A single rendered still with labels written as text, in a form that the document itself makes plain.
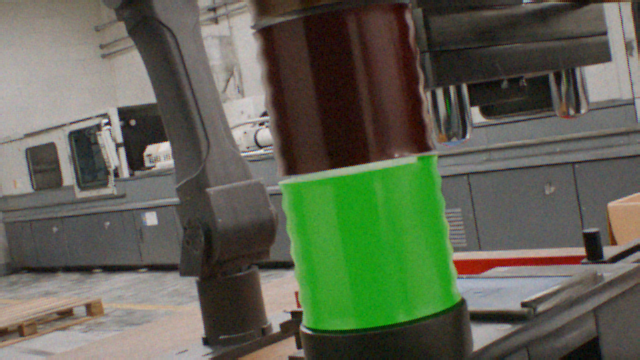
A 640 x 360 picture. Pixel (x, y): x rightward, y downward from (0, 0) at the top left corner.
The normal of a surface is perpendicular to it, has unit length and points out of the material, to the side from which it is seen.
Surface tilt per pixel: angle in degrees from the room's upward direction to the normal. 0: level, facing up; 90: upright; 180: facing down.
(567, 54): 90
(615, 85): 90
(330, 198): 76
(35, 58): 90
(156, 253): 90
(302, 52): 104
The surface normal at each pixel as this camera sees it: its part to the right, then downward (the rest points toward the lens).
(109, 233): -0.71, 0.16
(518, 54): 0.72, -0.09
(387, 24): 0.51, -0.29
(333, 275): -0.55, -0.11
